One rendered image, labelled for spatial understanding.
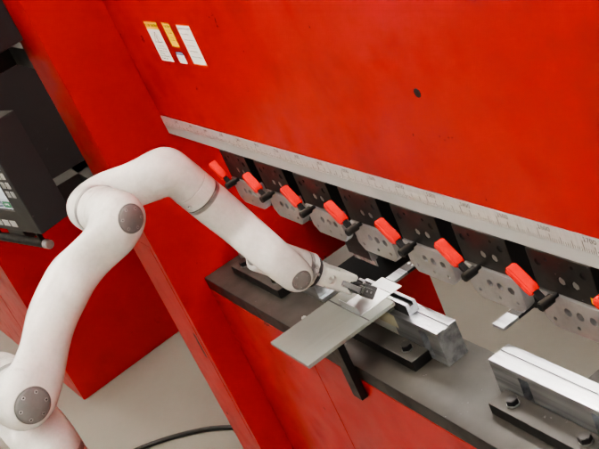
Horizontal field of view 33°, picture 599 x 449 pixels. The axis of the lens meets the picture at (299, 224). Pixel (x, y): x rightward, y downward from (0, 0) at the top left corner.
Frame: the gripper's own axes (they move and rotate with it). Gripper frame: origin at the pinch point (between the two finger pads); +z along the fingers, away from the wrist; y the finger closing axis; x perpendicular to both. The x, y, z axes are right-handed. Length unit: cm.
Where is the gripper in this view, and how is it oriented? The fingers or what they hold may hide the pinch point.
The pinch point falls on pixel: (361, 288)
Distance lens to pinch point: 241.6
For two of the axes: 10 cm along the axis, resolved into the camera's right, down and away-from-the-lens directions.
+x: -3.5, 9.4, 0.1
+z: 7.9, 2.9, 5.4
